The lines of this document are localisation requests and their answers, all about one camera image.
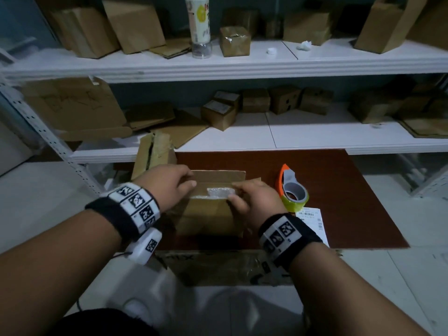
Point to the person's right hand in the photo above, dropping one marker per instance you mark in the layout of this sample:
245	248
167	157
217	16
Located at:
259	206

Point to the person's left hand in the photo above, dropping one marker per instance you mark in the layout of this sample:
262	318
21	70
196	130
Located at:
164	188

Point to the orange tape dispenser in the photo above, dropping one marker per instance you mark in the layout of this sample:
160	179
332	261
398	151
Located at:
280	181

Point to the taped cardboard parcel box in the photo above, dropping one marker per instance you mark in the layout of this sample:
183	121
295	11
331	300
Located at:
157	150

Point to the clear bubble wrap sheet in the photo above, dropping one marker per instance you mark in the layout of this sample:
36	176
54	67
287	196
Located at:
218	191

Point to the cardboard box with cutout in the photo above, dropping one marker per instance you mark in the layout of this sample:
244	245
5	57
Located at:
206	216

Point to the white shipping label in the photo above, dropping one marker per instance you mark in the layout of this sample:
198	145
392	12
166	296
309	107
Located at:
315	223

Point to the person's left forearm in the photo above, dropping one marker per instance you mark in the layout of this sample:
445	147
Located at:
52	269

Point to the person's right forearm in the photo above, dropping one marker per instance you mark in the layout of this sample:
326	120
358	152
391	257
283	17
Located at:
350	300

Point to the plastic bottle with white label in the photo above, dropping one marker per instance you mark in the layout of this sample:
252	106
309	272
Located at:
198	20

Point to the black wristband with marker tags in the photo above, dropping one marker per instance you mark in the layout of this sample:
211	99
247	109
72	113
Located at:
122	213
290	241

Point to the folded flat cardboard carton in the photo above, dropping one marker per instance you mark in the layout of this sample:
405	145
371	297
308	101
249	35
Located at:
150	117

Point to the plastic wrapped cardboard base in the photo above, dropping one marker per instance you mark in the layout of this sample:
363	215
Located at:
217	269

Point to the reddish brown wooden board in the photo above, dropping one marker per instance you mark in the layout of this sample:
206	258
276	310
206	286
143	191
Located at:
350	206

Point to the white shoe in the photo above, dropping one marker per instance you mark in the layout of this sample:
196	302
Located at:
134	307

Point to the large flat cardboard sheet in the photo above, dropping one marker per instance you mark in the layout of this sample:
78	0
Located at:
73	104

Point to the white metal storage rack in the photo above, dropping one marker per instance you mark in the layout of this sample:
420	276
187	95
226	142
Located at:
227	64
432	183

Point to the small folded cardboard piece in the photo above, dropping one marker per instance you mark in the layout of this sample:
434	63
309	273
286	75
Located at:
171	48

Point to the black shorts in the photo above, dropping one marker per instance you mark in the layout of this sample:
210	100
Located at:
105	325

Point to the white bottle cap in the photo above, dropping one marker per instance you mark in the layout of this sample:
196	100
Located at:
271	51

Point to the crumpled white tissue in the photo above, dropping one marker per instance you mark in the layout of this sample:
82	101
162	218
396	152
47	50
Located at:
304	46

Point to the pale blue poster panel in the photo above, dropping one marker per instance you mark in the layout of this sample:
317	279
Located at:
21	24

